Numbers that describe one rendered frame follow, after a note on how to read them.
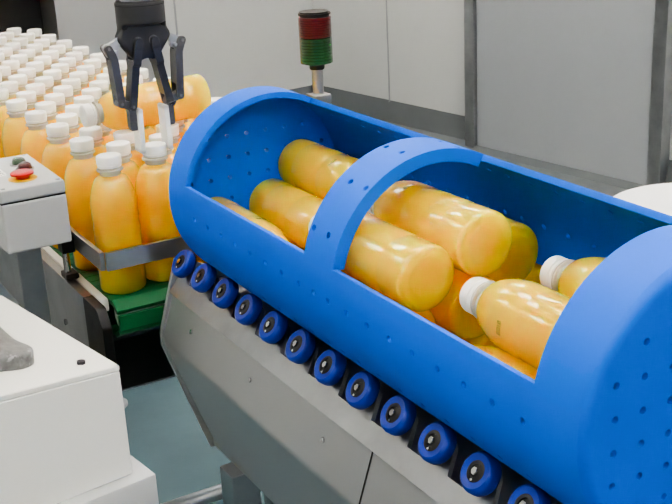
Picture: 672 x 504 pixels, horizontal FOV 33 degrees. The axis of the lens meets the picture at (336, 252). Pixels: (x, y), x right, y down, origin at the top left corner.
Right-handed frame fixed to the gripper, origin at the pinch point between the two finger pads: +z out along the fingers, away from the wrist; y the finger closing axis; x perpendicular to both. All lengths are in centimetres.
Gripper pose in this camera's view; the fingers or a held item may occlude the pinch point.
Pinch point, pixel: (152, 128)
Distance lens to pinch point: 182.1
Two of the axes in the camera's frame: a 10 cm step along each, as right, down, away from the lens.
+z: 0.5, 9.4, 3.3
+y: 8.6, -2.1, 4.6
